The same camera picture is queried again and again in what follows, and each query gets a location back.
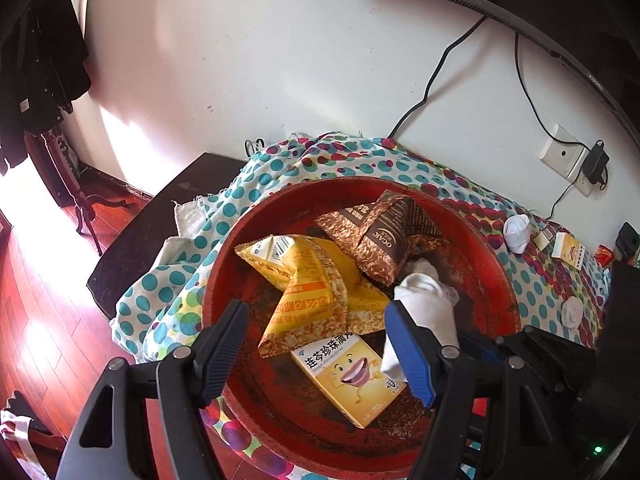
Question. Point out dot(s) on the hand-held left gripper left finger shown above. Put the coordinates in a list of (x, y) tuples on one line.
[(222, 360)]

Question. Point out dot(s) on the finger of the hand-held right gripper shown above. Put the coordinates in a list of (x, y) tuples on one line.
[(480, 350)]

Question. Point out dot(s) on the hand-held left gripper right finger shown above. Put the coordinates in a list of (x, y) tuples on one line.
[(410, 355)]

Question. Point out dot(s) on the white sock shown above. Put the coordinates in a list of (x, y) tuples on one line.
[(430, 305), (516, 235), (572, 312)]

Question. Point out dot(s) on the large yellow cartoon face box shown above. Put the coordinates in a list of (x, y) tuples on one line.
[(345, 380)]

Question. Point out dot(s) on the yellow snack bag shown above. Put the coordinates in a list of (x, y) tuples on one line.
[(305, 315), (270, 260)]

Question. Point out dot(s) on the brown snack bag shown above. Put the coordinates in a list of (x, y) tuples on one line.
[(380, 240)]

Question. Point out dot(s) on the small paper box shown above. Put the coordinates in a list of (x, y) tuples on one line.
[(543, 240)]

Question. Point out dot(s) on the small yellow cartoon face box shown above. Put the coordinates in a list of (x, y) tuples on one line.
[(570, 250)]

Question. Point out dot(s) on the round red tray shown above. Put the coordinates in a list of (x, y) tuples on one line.
[(300, 200)]

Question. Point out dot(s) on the red snack packet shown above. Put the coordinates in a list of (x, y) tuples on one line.
[(605, 255)]

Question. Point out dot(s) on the white towel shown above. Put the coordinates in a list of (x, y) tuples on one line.
[(187, 217)]

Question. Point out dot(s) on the dark wooden table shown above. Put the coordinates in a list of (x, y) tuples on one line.
[(150, 220)]

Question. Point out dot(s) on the polka dot cloth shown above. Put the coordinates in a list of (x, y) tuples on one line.
[(350, 160)]

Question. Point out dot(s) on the white red bag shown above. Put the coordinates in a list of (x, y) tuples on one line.
[(20, 425)]

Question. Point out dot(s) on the black scissors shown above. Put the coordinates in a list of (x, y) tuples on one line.
[(248, 147)]

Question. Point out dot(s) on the black charger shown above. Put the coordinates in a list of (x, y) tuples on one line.
[(596, 162)]

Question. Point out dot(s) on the wooden coat stand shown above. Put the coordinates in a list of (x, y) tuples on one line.
[(67, 170)]

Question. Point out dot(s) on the dark hanging clothes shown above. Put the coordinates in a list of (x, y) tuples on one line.
[(40, 60)]

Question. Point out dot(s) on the black monitor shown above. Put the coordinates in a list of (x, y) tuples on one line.
[(550, 5)]

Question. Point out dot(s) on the black camera device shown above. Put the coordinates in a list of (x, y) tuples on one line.
[(627, 240)]

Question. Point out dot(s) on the white wall socket plate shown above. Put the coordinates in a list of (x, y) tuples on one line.
[(562, 152)]

